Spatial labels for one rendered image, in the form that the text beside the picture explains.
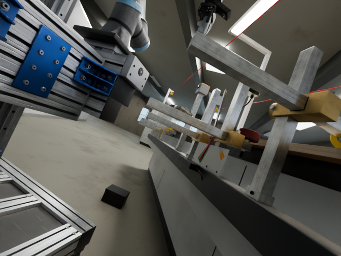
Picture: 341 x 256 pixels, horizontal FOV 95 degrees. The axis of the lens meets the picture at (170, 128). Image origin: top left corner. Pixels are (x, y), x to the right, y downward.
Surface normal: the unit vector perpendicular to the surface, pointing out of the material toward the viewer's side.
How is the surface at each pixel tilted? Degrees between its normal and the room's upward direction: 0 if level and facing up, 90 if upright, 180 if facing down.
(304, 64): 90
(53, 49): 90
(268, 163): 90
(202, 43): 90
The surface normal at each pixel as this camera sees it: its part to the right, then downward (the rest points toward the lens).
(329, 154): -0.90, -0.39
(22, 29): 0.88, 0.35
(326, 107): 0.22, 0.02
